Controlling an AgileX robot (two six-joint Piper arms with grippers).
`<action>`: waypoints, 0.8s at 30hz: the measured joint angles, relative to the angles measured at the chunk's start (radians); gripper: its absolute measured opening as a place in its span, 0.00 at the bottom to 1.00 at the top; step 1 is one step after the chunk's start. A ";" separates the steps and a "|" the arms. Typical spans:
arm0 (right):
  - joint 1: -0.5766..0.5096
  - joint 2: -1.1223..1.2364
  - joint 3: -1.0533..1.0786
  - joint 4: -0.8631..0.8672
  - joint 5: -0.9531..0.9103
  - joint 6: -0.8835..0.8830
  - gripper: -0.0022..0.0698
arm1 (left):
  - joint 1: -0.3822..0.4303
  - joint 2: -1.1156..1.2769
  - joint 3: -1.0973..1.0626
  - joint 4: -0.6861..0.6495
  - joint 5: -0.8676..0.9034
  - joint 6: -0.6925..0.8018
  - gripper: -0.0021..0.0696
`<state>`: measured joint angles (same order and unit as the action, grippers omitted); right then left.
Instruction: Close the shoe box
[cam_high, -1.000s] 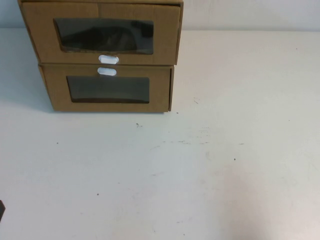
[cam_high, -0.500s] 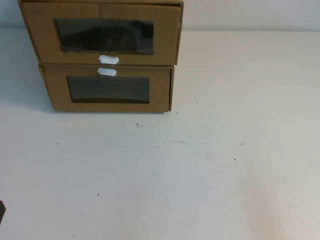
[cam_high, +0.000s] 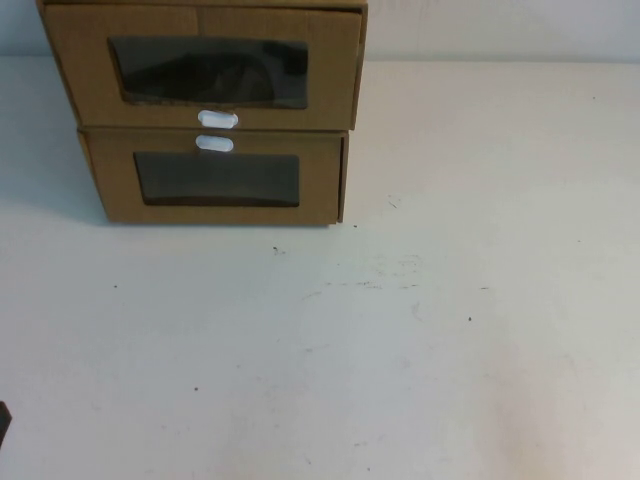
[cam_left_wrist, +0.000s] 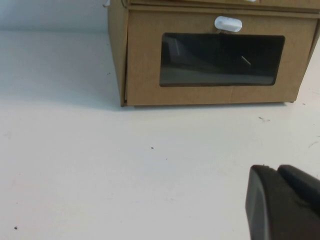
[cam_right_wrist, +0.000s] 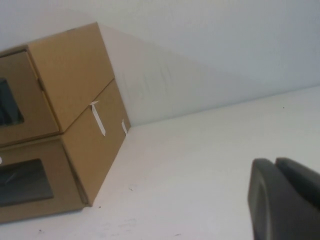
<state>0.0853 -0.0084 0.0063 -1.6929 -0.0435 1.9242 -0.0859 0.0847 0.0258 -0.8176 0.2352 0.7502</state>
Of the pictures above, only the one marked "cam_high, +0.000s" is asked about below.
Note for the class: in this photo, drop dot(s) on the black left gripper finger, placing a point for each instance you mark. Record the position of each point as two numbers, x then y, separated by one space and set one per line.
4 422

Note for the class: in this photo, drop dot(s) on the brown cardboard lower drawer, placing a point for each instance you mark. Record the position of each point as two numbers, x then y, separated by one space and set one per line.
343 190

